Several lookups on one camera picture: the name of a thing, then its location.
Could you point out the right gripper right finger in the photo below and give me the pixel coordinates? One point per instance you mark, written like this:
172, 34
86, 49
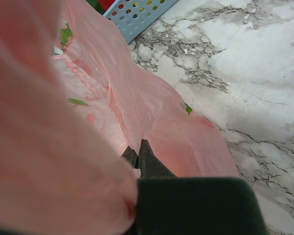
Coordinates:
149, 165

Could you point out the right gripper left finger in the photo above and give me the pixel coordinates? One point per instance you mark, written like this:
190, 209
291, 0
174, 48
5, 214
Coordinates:
131, 156

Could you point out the pink plastic bag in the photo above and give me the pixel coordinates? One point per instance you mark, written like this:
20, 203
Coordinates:
58, 176

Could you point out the red fake apple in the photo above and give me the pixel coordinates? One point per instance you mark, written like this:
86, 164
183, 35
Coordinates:
105, 4

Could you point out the blue plastic basket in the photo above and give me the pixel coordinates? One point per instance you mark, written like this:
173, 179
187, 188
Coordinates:
132, 17

